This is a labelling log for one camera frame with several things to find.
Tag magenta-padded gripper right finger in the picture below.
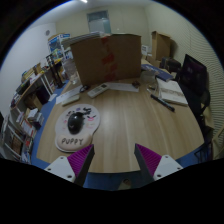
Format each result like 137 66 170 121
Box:
133 143 184 186

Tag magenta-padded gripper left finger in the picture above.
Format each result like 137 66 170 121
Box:
44 143 96 187

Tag black computer mouse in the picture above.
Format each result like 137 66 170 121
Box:
67 111 86 136

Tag white cartoon print mouse pad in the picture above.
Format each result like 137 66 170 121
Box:
54 103 101 154

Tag black marker pen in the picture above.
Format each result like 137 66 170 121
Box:
149 93 176 113

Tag slim beige remote control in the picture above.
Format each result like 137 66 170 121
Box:
61 93 81 107

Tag white book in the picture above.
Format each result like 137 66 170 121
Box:
156 77 189 107

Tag cluttered shelf unit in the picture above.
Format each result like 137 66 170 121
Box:
0 61 58 164

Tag white remote control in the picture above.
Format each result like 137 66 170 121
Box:
87 83 110 99

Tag clear plastic container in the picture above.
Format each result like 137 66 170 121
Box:
139 70 156 84

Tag black office chair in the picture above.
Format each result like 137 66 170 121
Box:
178 53 214 163

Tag blue book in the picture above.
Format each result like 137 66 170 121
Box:
140 63 174 83

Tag clear glass jar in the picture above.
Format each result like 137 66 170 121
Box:
63 59 81 85

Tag black metal stand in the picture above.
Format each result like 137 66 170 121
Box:
45 53 66 88

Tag black bag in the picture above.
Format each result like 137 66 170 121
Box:
159 56 183 73

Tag large cardboard box red tape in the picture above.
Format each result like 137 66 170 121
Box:
69 33 143 87

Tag blue white display cabinet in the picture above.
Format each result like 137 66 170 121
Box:
47 32 72 61

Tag window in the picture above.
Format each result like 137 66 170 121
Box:
86 9 112 34

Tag white cable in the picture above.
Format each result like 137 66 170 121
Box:
145 84 161 98

